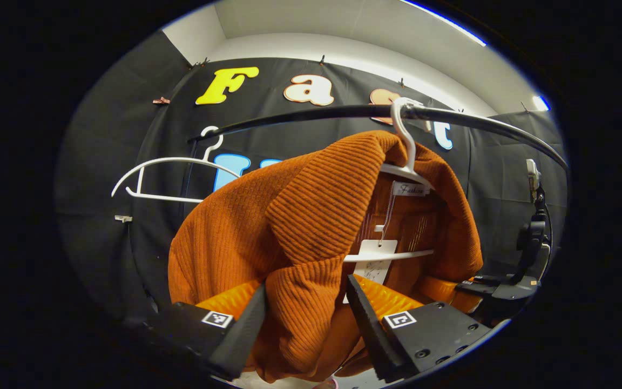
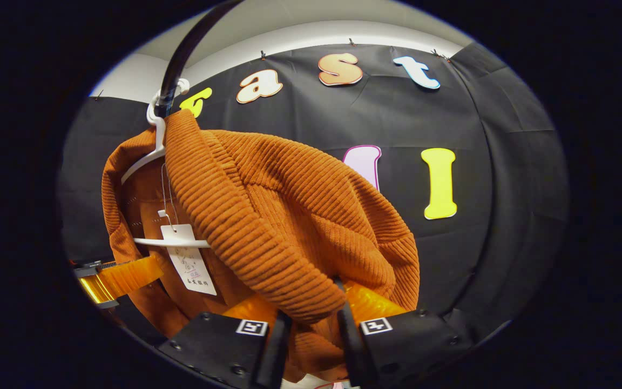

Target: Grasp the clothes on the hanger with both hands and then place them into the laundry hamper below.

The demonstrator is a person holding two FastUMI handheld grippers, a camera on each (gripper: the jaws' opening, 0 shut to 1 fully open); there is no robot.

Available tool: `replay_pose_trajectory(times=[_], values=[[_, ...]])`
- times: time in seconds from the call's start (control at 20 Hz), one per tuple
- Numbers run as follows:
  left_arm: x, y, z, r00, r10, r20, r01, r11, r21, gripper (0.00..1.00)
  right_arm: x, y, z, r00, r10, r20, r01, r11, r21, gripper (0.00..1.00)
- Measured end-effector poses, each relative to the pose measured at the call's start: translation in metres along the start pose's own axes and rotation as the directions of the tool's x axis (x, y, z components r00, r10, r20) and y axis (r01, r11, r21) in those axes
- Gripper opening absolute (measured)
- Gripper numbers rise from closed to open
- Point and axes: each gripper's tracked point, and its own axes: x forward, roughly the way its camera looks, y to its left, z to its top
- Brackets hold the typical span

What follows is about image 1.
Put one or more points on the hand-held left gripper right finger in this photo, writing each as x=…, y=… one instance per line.
x=370, y=329

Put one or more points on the black backdrop cloth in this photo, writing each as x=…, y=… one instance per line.
x=100, y=162

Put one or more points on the white laundry hamper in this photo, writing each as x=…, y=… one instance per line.
x=251, y=382

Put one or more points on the white clothes hanger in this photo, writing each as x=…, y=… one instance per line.
x=170, y=160
x=404, y=135

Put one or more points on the copper cloth clip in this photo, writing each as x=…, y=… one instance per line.
x=161, y=100

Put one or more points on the small ceiling light panel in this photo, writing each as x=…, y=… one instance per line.
x=541, y=102

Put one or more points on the black clothes rack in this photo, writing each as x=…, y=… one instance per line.
x=316, y=113

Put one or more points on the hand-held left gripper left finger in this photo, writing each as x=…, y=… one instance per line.
x=246, y=335

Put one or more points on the white cloth clip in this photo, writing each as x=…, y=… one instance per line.
x=123, y=218

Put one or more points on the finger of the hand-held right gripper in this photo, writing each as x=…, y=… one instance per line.
x=478, y=288
x=489, y=277

